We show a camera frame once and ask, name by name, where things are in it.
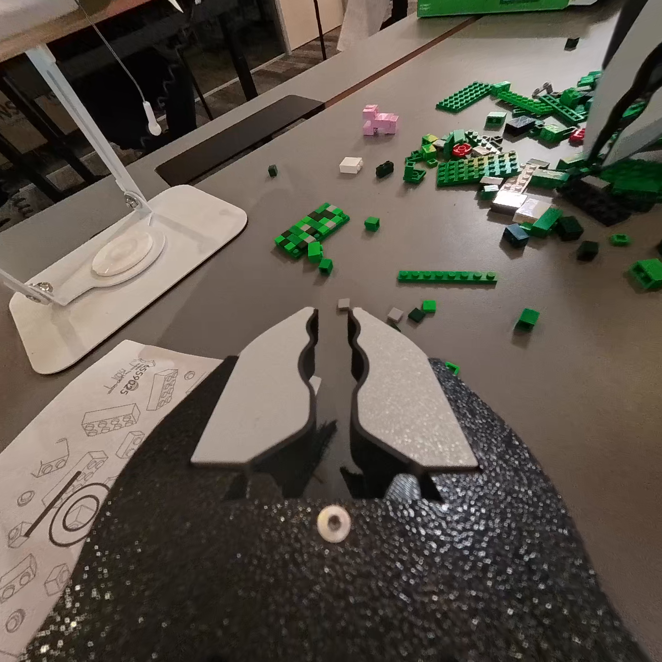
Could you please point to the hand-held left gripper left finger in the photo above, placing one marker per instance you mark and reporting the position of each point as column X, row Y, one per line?
column 258, row 408

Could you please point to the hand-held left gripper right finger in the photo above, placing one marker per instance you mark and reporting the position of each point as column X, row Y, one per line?
column 413, row 408

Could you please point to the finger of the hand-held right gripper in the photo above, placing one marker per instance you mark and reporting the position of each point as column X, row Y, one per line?
column 620, row 62
column 646, row 139

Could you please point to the dark green tile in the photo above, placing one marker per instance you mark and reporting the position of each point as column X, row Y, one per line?
column 416, row 315

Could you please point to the pile of green bricks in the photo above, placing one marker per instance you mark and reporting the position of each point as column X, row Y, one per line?
column 545, row 222

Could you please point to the long green brick strip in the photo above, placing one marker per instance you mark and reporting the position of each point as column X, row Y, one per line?
column 447, row 277

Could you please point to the printed paper bag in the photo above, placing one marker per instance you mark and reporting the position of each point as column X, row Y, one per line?
column 77, row 439

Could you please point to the grey desk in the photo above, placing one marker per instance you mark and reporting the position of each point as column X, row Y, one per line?
column 543, row 413

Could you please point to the large green studded plate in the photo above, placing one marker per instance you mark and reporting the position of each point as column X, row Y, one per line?
column 636, row 178

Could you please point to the small green brick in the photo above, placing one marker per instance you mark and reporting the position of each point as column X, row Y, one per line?
column 326, row 265
column 372, row 223
column 452, row 367

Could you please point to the red round brick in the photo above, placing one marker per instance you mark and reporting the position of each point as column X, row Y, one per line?
column 462, row 150
column 577, row 135

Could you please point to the black studded plate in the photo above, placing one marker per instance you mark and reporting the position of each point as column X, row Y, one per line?
column 600, row 204

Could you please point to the narrow green studded plate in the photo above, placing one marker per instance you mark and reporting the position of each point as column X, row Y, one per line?
column 525, row 101

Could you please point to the black brick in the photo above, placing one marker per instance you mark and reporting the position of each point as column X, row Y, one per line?
column 516, row 235
column 520, row 126

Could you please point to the white brick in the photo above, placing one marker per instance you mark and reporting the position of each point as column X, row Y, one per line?
column 350, row 165
column 531, row 210

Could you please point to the white studded plate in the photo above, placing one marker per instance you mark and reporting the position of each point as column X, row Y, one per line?
column 514, row 186

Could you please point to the green cardboard box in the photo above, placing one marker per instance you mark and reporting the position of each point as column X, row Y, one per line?
column 491, row 8

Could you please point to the checkered green brick plate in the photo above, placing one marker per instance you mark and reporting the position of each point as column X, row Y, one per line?
column 310, row 232

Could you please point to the white book stand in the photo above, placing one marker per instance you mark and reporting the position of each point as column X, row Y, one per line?
column 196, row 222

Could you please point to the green hollow brick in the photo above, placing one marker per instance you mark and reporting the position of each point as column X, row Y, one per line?
column 413, row 173

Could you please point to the dark green studded brick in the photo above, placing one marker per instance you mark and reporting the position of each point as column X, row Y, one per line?
column 385, row 169

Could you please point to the pink brick pig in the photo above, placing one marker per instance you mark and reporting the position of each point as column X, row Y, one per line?
column 380, row 121

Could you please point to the white hanging cloth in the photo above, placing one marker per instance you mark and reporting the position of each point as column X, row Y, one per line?
column 362, row 26

